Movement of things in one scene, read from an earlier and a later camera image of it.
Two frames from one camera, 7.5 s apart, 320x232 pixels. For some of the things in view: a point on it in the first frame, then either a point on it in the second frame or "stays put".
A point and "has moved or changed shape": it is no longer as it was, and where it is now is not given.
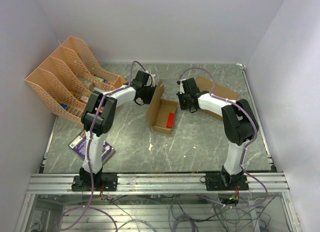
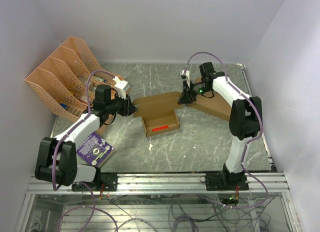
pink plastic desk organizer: x=66 y=81 stays put
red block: x=170 y=120 → x=159 y=128
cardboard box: x=158 y=107 has moved or changed shape
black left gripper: x=152 y=88 → x=128 y=107
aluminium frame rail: x=158 y=183 stays put
